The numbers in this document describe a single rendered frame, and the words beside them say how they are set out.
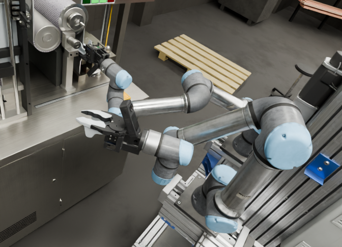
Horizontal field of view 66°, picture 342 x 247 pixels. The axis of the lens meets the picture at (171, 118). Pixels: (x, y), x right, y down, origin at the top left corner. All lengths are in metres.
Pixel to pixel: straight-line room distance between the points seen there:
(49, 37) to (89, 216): 1.24
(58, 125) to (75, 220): 0.91
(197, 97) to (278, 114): 0.52
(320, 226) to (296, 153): 0.55
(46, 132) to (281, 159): 0.93
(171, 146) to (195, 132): 0.14
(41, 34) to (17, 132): 0.42
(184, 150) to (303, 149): 0.32
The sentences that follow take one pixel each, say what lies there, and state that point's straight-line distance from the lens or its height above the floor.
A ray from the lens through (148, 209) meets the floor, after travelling 2.12.
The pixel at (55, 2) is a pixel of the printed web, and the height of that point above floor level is 1.30.
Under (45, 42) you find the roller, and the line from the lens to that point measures 1.31.
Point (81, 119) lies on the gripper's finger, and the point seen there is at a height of 1.24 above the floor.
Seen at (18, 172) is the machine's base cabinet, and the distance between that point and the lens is 1.33.
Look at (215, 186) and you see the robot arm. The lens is 1.08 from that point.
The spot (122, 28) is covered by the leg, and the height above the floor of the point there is 0.85.
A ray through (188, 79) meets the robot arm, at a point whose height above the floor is 1.15.
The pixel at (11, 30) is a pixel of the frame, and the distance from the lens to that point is 1.08.
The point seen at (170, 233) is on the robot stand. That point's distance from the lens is 1.85.
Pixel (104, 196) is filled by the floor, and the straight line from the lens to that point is 2.11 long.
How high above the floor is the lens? 1.81
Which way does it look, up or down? 40 degrees down
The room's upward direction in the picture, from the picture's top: 22 degrees clockwise
